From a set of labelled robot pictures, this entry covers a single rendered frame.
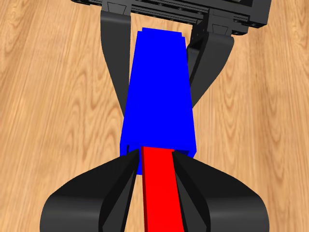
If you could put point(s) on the thin red peg bar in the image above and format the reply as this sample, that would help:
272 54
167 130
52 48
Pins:
161 193

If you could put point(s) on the blue hollow socket block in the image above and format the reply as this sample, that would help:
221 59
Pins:
159 91

